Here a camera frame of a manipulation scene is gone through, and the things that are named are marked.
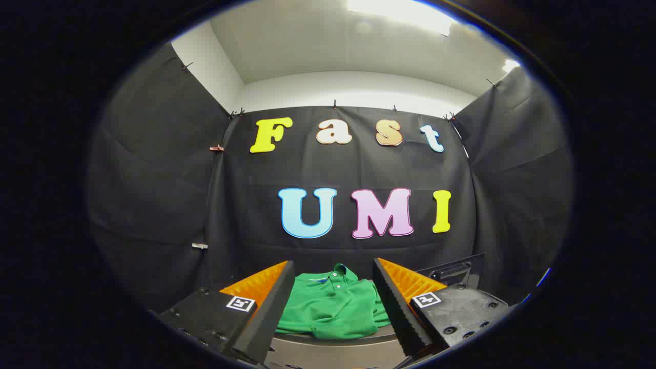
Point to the black backdrop cloth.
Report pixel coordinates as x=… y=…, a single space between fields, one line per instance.
x=328 y=169

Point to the green polo shirt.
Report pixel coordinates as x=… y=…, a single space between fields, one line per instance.
x=333 y=307

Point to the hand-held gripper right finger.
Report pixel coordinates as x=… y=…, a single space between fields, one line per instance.
x=397 y=307

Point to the grey table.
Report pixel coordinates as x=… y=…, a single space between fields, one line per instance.
x=338 y=351

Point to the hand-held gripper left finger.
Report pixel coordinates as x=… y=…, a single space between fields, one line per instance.
x=266 y=312

